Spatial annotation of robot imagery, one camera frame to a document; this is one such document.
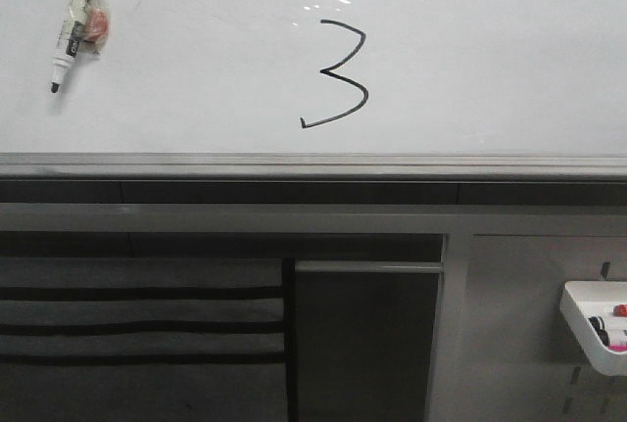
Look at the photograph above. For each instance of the white whiteboard marker black tip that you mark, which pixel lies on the white whiteboard marker black tip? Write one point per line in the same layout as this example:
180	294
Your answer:
85	28

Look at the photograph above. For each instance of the large white whiteboard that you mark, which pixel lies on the large white whiteboard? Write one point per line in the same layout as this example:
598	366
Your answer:
321	88

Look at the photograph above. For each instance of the dark grey flat panel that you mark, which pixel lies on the dark grey flat panel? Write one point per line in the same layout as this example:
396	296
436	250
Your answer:
364	343

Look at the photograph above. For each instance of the white plastic marker tray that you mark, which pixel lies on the white plastic marker tray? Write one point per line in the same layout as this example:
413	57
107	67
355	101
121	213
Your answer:
582	299

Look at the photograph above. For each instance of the black capped marker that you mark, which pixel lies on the black capped marker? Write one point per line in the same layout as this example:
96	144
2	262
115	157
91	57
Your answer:
598	323

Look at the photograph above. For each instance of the red capped marker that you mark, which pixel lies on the red capped marker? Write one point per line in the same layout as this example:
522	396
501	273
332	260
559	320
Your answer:
620	310

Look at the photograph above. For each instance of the white metal stand frame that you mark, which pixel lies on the white metal stand frame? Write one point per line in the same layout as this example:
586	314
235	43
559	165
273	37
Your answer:
501	349

